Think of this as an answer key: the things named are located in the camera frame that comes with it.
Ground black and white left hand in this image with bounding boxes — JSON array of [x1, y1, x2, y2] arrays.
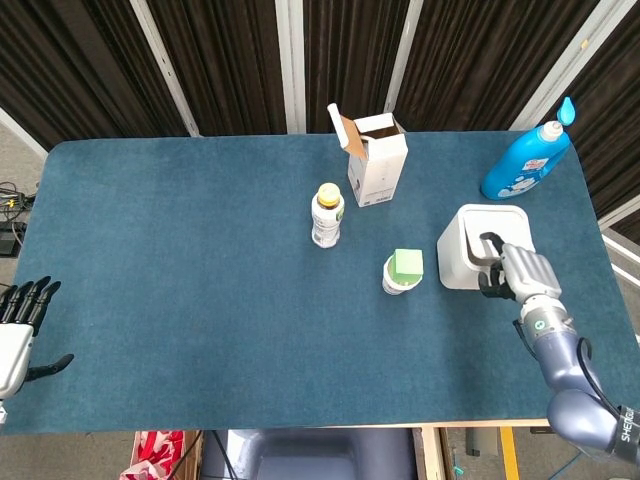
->
[[0, 276, 75, 401]]

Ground black and silver right hand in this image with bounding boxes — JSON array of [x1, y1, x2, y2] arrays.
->
[[478, 231, 562, 305]]

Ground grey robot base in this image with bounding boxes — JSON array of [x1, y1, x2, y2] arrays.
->
[[202, 428, 417, 480]]

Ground white square container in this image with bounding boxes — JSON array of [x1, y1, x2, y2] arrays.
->
[[436, 203, 536, 290]]

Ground blue detergent bottle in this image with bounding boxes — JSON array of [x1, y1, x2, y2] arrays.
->
[[479, 96, 577, 201]]

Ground black power adapter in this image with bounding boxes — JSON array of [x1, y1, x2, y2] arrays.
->
[[0, 222, 27, 258]]

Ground green foam block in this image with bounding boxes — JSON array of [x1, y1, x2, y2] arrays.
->
[[391, 248, 424, 279]]

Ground green-lidded white cup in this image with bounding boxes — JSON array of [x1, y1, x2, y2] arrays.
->
[[382, 252, 425, 296]]

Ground red and white bag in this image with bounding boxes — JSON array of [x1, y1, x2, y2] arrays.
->
[[118, 429, 202, 480]]

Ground open white carton box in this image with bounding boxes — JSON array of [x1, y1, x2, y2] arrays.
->
[[327, 103, 409, 208]]

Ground blue velvet table cloth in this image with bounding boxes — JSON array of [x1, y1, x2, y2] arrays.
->
[[0, 130, 617, 436]]

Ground white drink bottle yellow cap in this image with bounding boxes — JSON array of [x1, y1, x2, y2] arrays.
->
[[310, 182, 346, 250]]

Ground dark brown pleated curtain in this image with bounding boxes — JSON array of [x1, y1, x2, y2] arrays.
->
[[0, 0, 640, 246]]

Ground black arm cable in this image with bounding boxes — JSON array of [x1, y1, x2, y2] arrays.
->
[[577, 337, 626, 416]]

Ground tangled floor cables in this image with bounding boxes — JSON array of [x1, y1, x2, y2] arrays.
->
[[0, 180, 37, 222]]

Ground wooden table frame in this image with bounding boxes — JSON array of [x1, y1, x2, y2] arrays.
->
[[412, 420, 551, 480]]

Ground white slanted frame pole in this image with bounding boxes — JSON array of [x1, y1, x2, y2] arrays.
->
[[383, 0, 425, 114], [509, 0, 627, 132], [129, 0, 202, 138]]

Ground white upright frame pole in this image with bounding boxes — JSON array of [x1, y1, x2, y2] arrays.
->
[[275, 0, 308, 134]]

